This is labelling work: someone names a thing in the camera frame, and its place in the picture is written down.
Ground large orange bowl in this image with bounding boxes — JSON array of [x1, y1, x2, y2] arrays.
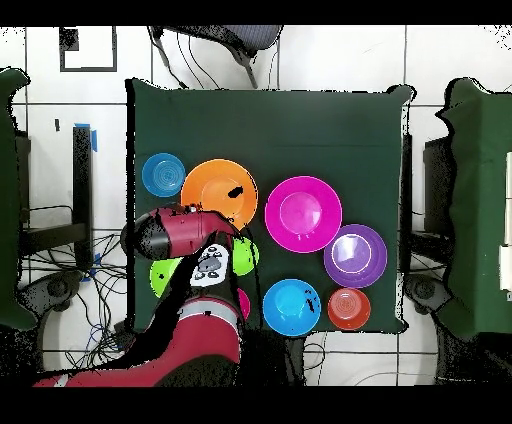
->
[[180, 158, 260, 232]]

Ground small green bowl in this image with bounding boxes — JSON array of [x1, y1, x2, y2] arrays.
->
[[231, 236, 260, 277]]

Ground large pink bowl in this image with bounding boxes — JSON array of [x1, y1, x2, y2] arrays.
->
[[264, 175, 344, 254]]

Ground dark green table cloth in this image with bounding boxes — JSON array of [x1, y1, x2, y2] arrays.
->
[[125, 77, 413, 335]]

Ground small crimson bowl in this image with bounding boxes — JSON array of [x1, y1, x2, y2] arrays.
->
[[237, 287, 252, 321]]

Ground small shallow blue bowl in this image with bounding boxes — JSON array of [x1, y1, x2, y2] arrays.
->
[[141, 152, 188, 198]]

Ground large blue bowl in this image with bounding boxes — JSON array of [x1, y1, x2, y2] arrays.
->
[[262, 278, 322, 337]]

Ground large green bowl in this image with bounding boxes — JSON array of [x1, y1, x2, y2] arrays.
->
[[149, 256, 183, 299]]

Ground purple bowl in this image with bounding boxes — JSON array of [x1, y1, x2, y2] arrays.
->
[[322, 223, 388, 290]]

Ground small orange bowl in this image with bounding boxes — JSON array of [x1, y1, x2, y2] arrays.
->
[[326, 287, 372, 332]]

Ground black stand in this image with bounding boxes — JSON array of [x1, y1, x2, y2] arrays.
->
[[17, 125, 95, 273], [400, 133, 414, 277]]

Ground grey office chair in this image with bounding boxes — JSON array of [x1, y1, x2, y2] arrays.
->
[[149, 25, 284, 90]]

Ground blue tape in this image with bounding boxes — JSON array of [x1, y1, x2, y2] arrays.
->
[[73, 122, 99, 153]]

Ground black power strip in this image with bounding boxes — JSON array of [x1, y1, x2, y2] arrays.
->
[[113, 319, 135, 349]]

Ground black chair base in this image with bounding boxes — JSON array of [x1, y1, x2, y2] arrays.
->
[[403, 273, 453, 315], [17, 269, 85, 317]]

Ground green side table cloth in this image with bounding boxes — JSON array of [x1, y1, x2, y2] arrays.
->
[[0, 67, 39, 331], [435, 77, 512, 341]]

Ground white box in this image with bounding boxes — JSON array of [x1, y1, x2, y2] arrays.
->
[[498, 244, 512, 292]]

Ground tangle of floor cables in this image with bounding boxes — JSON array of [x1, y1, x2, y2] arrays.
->
[[19, 203, 153, 381]]

